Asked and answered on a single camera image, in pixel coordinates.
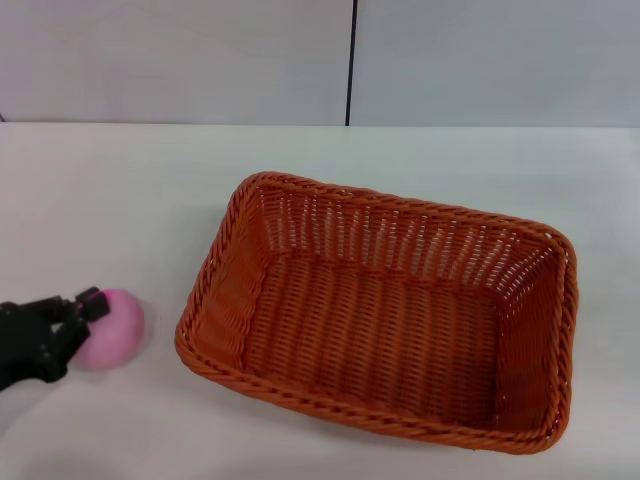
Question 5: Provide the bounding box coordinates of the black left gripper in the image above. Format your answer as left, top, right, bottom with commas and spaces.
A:
0, 285, 110, 396

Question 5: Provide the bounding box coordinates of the pink round toy peach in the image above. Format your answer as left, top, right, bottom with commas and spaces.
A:
74, 287, 147, 371

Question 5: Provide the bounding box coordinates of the orange woven wicker basket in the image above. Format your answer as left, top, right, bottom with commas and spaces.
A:
173, 171, 579, 442

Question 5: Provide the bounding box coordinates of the black vertical wall strip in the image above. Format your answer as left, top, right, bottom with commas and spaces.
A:
344, 0, 360, 127

